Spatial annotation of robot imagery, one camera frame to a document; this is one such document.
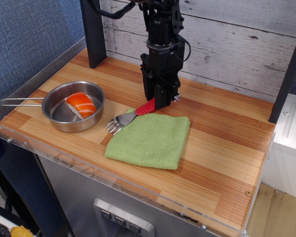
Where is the green towel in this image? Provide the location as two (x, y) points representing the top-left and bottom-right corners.
(105, 113), (190, 170)

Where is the red handled metal fork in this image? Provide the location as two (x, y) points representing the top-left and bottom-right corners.
(106, 98), (155, 135)

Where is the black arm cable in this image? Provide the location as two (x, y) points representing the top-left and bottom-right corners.
(87, 0), (136, 19)

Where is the clear acrylic front guard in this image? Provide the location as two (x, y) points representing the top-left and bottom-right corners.
(0, 126), (247, 237)

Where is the yellow black object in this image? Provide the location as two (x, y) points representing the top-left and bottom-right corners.
(10, 226), (34, 237)

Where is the black vertical post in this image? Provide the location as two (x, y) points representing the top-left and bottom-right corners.
(268, 0), (296, 124)
(80, 0), (107, 69)

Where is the white ribbed box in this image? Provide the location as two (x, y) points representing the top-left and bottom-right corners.
(262, 94), (296, 197)

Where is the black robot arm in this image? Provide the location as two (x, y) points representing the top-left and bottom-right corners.
(135, 0), (186, 110)

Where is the black right vertical post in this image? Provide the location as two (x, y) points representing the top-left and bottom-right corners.
(268, 0), (296, 124)

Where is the silver button control panel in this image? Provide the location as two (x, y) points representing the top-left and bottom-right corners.
(93, 198), (155, 237)

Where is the black left vertical post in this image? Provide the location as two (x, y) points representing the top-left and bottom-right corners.
(80, 0), (107, 69)

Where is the small steel pan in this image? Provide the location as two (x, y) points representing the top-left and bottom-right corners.
(0, 81), (105, 133)

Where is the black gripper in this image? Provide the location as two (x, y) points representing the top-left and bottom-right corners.
(141, 40), (185, 110)

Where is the salmon sushi toy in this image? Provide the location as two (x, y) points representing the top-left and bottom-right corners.
(66, 91), (97, 119)

